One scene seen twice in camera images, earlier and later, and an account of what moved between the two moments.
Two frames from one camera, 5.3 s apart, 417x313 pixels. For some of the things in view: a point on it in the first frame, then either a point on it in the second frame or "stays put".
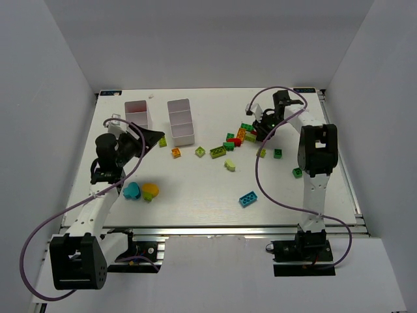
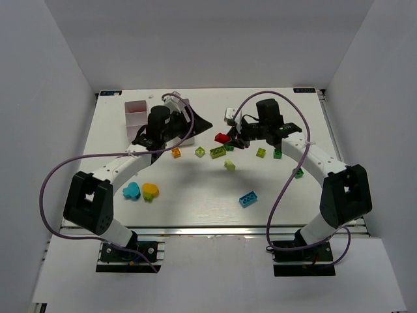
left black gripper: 138,140 to 187,123
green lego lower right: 297,172 stays put
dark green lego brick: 229,146 stays put
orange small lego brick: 176,152 stays put
